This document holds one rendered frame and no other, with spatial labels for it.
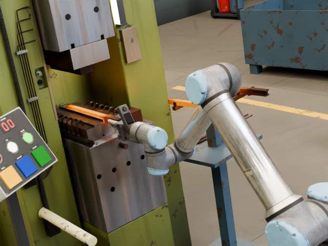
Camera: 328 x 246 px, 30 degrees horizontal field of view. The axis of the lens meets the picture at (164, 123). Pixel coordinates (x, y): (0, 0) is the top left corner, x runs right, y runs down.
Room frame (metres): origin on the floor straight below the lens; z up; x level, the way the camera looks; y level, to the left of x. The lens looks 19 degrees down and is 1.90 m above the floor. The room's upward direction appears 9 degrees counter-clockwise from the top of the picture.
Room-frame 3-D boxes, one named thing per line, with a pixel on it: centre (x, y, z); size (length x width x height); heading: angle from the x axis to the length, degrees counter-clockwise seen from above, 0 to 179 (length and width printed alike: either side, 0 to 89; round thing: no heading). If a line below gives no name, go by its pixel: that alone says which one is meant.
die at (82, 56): (2.91, 0.40, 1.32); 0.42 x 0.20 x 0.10; 36
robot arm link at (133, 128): (2.55, 0.11, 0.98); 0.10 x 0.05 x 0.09; 126
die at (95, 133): (2.91, 0.40, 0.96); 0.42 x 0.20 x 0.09; 36
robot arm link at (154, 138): (2.48, 0.06, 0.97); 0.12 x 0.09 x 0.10; 36
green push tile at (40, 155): (2.37, 0.52, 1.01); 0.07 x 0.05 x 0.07; 151
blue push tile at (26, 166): (2.28, 0.57, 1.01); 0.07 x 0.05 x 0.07; 151
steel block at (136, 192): (2.95, 0.36, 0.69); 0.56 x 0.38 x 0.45; 36
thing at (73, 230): (2.46, 0.50, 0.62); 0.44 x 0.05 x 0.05; 36
